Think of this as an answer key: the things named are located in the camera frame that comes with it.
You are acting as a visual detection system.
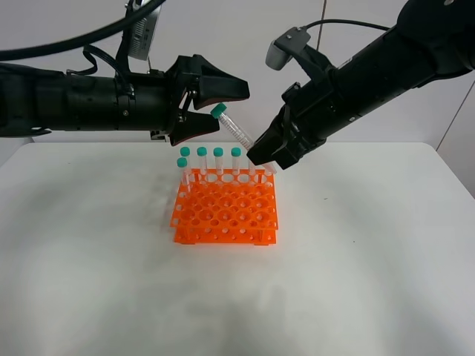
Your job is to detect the second row left tube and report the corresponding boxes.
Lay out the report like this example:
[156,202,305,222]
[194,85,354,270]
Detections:
[177,157,191,193]

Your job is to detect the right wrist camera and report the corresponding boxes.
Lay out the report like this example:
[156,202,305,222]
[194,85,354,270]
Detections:
[265,27,311,70]

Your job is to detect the green-capped test tube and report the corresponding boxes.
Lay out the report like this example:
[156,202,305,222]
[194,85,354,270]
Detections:
[211,103,254,150]

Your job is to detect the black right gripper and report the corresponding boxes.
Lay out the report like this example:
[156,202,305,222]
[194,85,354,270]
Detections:
[247,47,356,170]

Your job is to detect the black right camera cable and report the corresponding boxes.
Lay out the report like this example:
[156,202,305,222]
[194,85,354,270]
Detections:
[300,19,391,33]

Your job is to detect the black left camera cable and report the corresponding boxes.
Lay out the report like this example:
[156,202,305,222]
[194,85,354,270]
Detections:
[0,0,164,75]

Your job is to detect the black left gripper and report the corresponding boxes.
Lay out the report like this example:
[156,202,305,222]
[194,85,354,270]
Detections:
[128,55,249,146]

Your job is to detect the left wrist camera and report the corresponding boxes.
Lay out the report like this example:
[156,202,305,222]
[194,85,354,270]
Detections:
[126,5,162,61]

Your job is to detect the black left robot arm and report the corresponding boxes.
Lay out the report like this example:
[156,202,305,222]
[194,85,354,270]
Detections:
[1,55,250,146]

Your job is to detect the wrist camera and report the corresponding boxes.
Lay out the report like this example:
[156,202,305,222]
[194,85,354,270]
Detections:
[126,5,162,61]
[265,27,311,70]

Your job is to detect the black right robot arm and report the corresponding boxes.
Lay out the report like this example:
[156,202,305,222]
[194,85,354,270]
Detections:
[248,1,474,169]

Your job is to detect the orange test tube rack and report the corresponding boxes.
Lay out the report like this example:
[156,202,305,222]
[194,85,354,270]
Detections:
[170,168,278,245]

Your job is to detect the black camera cable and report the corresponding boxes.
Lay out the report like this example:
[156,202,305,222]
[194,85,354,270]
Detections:
[300,19,391,33]
[0,0,164,75]

